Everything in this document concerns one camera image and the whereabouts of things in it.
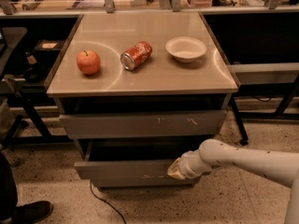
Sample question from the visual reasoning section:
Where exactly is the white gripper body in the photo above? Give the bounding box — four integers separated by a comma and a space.
178, 150, 210, 179

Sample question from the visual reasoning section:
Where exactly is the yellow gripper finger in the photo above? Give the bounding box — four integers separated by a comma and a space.
167, 158, 185, 180

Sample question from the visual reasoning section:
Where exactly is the grey drawer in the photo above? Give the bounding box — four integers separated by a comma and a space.
59, 110, 227, 139
75, 136, 203, 184

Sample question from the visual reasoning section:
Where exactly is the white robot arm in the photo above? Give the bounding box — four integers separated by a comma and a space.
167, 139, 299, 224

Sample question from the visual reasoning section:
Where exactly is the grey top drawer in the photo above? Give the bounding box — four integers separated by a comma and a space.
59, 110, 227, 139

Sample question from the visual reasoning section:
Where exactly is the grey drawer cabinet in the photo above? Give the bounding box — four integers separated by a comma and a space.
47, 11, 237, 189

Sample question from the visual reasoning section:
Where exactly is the white paper bowl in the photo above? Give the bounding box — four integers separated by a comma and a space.
165, 36, 207, 63

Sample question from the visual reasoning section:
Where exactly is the crushed orange soda can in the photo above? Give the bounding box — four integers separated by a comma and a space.
121, 41, 152, 71

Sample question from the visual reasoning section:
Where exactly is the red apple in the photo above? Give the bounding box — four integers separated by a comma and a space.
77, 50, 101, 76

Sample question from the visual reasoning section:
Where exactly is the black shoe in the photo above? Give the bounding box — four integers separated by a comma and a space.
12, 201, 53, 224

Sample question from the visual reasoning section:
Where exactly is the dark trouser leg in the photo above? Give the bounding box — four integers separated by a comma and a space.
0, 153, 18, 224

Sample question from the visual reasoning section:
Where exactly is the black side desk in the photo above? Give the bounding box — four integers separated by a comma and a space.
1, 27, 72, 149

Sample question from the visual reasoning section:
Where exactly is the black floor cable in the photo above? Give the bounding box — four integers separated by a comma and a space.
89, 179, 128, 224

